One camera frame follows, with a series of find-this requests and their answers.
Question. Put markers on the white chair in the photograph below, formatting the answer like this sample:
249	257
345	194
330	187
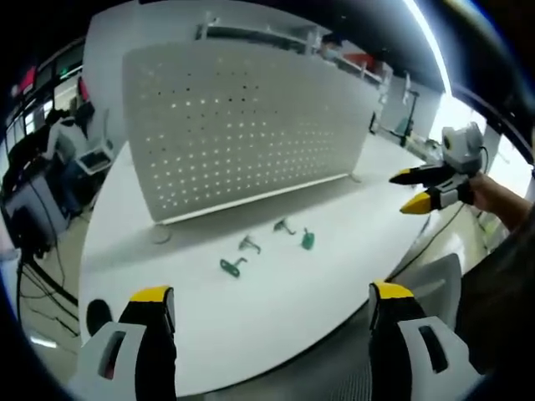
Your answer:
434	280

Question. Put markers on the grey hook assembly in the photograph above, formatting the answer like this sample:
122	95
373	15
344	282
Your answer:
283	226
249	244

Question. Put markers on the black equipment stand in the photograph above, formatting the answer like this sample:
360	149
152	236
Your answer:
25	209

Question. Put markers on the round black object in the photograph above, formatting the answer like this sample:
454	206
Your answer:
98	316

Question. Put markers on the white shelf rack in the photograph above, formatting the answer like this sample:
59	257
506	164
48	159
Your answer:
292	39

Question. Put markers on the green kick scooter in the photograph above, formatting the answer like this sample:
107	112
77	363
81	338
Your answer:
401	119

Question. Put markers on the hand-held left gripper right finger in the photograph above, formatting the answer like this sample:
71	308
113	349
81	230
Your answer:
418	359

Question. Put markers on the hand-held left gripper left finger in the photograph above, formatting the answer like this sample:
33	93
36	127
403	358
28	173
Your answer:
125	359

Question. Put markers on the white box device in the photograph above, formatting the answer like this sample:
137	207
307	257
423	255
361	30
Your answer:
95	158

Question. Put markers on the white perforated mounting plate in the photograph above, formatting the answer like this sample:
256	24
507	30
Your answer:
251	133

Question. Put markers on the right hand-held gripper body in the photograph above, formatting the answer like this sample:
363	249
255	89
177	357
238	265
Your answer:
462	148

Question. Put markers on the green hook assembly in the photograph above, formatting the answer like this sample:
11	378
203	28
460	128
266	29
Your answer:
308	240
230	267

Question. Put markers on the person's right hand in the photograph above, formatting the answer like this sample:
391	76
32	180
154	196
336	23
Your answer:
489	194

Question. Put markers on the person's dark clothing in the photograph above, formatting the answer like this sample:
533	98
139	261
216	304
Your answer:
501	301

